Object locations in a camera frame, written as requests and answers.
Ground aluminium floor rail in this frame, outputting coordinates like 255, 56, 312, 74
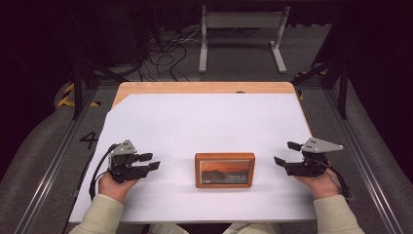
12, 87, 99, 234
323, 87, 406, 234

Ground person's left hand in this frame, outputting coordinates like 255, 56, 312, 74
97, 173, 140, 205

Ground wooden picture frame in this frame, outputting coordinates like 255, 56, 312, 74
194, 152, 256, 189

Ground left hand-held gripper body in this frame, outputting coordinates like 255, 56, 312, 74
107, 138, 151, 184

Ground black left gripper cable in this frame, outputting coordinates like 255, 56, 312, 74
89, 143, 119, 201

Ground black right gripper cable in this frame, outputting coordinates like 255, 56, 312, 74
325, 164, 353, 200

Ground bundle of floor cables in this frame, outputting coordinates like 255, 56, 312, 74
128, 27, 203, 83

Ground person's right hand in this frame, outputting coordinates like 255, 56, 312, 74
293, 168, 343, 200

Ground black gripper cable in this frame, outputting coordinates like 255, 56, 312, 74
325, 164, 353, 200
89, 143, 119, 201

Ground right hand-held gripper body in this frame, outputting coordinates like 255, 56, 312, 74
284, 136, 345, 178

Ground black metal stand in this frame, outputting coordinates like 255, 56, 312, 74
68, 57, 129, 121
291, 58, 351, 121

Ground white paper sheet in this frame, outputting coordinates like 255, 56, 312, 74
68, 93, 318, 224

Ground yellow black floor tape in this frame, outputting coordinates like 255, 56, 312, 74
56, 82, 101, 108

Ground white metal table frame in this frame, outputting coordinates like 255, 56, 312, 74
198, 5, 291, 75

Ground person's legs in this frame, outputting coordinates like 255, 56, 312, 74
147, 221, 282, 234

